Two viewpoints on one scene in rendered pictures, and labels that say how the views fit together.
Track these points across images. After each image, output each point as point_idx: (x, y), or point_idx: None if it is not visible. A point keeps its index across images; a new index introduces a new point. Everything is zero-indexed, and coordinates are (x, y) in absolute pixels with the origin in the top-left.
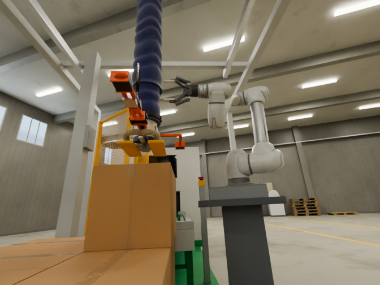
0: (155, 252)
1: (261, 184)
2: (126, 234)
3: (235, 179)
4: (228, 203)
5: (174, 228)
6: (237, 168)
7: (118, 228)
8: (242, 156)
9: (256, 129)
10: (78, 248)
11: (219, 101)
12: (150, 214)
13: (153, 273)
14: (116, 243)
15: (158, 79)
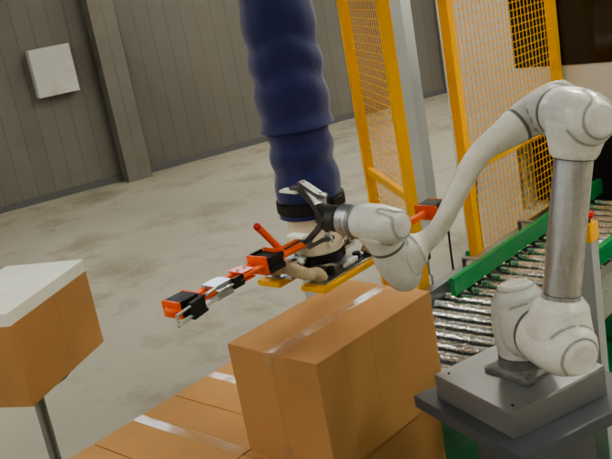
0: None
1: (504, 412)
2: (286, 446)
3: (501, 360)
4: (451, 423)
5: (389, 423)
6: (501, 341)
7: (276, 436)
8: (507, 320)
9: (545, 254)
10: None
11: (378, 255)
12: (306, 432)
13: None
14: (278, 453)
15: (305, 107)
